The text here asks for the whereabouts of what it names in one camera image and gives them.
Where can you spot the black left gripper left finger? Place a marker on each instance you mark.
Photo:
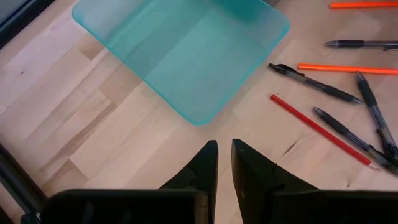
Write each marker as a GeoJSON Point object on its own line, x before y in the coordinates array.
{"type": "Point", "coordinates": [186, 202]}

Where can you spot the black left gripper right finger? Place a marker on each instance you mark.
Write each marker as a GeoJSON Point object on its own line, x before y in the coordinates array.
{"type": "Point", "coordinates": [264, 199]}

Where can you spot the red pencil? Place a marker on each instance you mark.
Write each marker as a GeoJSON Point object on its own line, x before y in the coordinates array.
{"type": "Point", "coordinates": [311, 123]}

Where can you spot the translucent teal plastic bin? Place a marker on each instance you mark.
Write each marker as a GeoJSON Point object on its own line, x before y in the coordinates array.
{"type": "Point", "coordinates": [192, 62]}

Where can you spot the orange pencil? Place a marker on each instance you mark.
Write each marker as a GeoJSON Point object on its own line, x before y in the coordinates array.
{"type": "Point", "coordinates": [363, 5]}
{"type": "Point", "coordinates": [342, 68]}

